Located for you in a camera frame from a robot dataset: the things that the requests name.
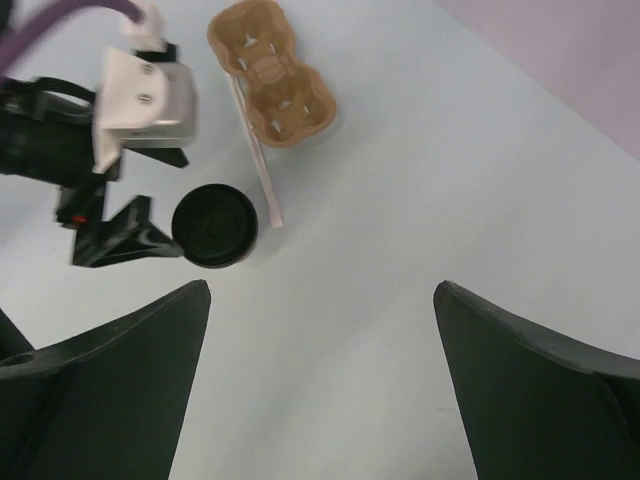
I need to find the brown pulp cup carrier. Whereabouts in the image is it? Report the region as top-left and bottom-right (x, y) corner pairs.
(207, 1), (337, 148)

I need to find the brown paper coffee cup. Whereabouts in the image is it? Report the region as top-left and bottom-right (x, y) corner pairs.
(235, 240), (257, 263)

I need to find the black plastic cup lid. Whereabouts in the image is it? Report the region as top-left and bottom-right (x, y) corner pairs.
(171, 184), (259, 269)

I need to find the white wrapped straw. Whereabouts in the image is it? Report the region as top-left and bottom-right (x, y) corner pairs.
(226, 74), (284, 229)

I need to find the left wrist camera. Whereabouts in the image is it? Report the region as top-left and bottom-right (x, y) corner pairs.
(92, 1), (197, 174)

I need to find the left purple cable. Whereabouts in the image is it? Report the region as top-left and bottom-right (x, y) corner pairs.
(0, 0), (146, 74)

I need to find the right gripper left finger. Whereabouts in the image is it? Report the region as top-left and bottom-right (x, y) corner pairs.
(1, 280), (211, 479)

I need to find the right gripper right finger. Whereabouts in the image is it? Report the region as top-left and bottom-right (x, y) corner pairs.
(433, 281), (639, 479)

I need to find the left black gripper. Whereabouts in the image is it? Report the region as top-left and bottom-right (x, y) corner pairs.
(1, 77), (189, 268)

